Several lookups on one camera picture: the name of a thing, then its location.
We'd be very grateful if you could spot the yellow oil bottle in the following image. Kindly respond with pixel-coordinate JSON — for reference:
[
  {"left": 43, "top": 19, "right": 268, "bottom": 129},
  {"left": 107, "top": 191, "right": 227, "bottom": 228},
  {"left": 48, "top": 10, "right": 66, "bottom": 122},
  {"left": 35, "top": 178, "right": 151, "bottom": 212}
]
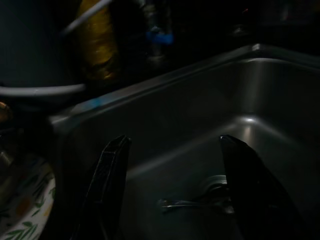
[{"left": 76, "top": 0, "right": 122, "bottom": 81}]

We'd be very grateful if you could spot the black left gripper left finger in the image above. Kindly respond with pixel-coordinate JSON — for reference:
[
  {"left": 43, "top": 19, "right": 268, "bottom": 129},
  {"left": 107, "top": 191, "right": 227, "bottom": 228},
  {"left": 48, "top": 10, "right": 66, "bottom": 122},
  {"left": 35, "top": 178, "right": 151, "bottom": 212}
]
[{"left": 72, "top": 134, "right": 132, "bottom": 240}]

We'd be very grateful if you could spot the floral plate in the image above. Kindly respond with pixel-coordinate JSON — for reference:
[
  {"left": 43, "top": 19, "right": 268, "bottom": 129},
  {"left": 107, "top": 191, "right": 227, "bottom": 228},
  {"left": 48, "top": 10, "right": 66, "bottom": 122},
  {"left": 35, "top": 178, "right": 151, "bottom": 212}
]
[{"left": 0, "top": 157, "right": 57, "bottom": 240}]

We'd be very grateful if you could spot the steel fork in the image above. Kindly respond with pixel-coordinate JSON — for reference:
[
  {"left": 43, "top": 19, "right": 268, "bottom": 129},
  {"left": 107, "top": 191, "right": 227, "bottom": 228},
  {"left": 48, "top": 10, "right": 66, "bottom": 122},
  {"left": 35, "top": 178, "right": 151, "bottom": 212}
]
[{"left": 156, "top": 188, "right": 236, "bottom": 215}]

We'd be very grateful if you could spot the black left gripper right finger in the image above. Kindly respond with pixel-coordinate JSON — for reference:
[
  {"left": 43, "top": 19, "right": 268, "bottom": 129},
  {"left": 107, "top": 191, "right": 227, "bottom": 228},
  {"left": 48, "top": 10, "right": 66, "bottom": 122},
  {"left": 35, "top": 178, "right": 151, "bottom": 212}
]
[{"left": 219, "top": 134, "right": 308, "bottom": 240}]

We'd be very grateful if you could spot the grey cylinder water filter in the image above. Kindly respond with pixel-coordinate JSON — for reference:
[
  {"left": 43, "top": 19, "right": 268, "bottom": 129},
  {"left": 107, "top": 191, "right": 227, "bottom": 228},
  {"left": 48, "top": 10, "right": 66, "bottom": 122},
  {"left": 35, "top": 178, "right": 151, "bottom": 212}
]
[{"left": 0, "top": 0, "right": 86, "bottom": 87}]

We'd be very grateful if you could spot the steel sink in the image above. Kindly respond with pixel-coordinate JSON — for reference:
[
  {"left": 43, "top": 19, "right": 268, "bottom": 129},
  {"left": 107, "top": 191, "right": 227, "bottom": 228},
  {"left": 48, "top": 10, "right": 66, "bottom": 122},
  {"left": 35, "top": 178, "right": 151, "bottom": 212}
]
[{"left": 48, "top": 43, "right": 320, "bottom": 240}]

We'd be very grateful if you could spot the round steel sink cap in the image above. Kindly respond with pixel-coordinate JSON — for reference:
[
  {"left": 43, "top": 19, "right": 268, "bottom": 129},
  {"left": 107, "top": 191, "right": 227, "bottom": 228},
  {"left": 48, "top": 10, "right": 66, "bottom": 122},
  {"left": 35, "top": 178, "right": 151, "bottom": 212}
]
[{"left": 228, "top": 23, "right": 251, "bottom": 38}]

